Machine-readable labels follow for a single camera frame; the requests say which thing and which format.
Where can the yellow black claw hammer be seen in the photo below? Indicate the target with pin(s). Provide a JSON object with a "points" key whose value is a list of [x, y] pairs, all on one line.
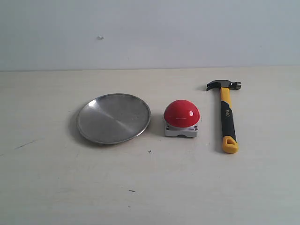
{"points": [[229, 141]]}

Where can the red dome push button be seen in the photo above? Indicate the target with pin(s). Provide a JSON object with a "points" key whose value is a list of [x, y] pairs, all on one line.
{"points": [[181, 119]]}

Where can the round steel plate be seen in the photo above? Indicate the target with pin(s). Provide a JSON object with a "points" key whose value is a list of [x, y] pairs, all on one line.
{"points": [[113, 118]]}

